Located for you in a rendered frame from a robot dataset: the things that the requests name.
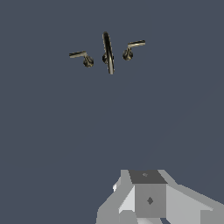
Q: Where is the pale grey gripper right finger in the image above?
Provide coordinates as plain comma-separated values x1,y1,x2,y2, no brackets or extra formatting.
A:
144,169,224,224

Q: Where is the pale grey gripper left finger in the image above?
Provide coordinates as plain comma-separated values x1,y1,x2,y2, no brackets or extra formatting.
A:
95,169,151,224

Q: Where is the dark bronze faucet spout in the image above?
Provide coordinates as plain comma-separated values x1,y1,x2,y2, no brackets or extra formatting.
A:
101,31,116,75

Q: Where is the bronze lever faucet handle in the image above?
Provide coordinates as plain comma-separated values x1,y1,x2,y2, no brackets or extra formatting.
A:
68,51,95,68
122,39,146,61

